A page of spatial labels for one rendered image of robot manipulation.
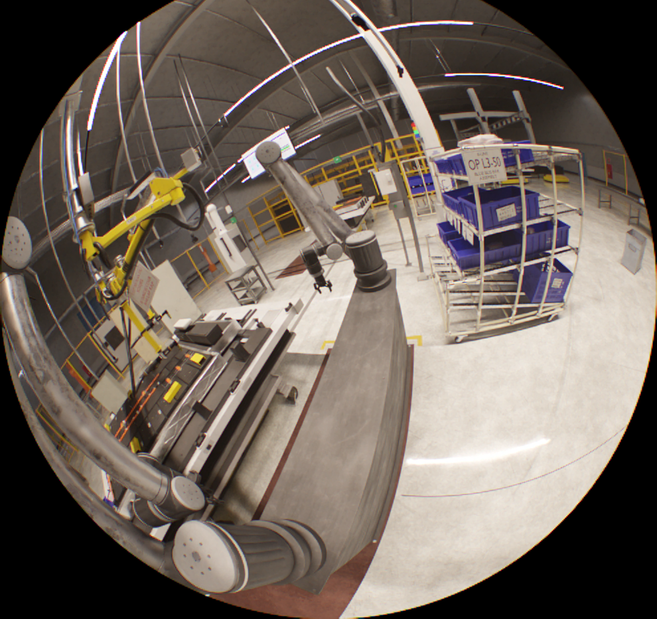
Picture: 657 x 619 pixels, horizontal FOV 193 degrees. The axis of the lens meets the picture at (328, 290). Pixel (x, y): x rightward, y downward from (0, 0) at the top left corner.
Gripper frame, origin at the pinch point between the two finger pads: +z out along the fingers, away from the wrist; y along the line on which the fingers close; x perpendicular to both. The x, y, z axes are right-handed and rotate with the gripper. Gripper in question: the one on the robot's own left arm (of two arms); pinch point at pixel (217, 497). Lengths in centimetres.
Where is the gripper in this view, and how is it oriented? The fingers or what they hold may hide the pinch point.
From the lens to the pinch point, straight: 105.3
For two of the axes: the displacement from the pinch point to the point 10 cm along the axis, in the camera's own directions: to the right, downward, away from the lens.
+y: 8.8, -1.5, -4.5
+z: 3.7, 8.1, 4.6
